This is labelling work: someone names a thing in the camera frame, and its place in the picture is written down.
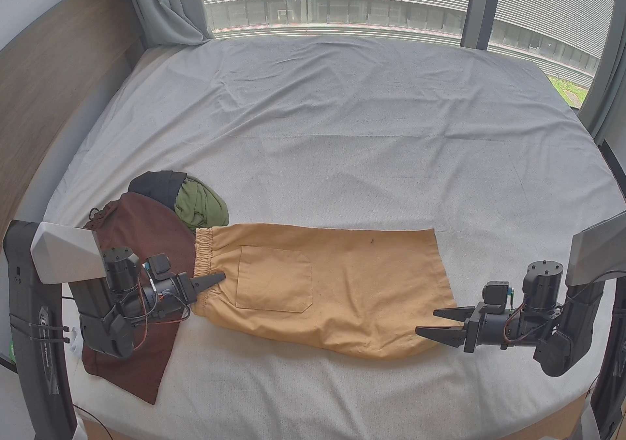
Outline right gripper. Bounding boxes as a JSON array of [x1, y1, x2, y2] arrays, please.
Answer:
[[414, 303, 510, 355]]

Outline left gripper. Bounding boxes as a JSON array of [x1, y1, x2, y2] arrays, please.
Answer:
[[157, 273, 227, 310]]

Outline tan shorts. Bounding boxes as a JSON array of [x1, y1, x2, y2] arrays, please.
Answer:
[[193, 223, 459, 361]]

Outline bed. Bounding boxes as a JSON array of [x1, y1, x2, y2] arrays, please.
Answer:
[[0, 0, 626, 440]]

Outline brown garment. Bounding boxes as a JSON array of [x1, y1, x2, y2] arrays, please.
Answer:
[[81, 190, 197, 405]]

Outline green garment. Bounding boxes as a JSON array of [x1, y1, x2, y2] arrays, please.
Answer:
[[173, 176, 230, 234]]

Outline black garment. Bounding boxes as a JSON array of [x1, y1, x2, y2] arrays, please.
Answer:
[[129, 170, 189, 212]]

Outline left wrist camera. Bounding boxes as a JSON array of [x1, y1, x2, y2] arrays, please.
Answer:
[[144, 254, 172, 281]]

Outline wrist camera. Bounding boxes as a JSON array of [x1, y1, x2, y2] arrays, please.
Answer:
[[144, 254, 172, 281], [481, 281, 513, 314]]

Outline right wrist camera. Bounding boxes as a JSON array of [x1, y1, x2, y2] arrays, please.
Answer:
[[481, 281, 513, 314]]

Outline black cable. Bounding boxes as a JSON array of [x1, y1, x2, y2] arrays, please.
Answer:
[[73, 403, 119, 440]]

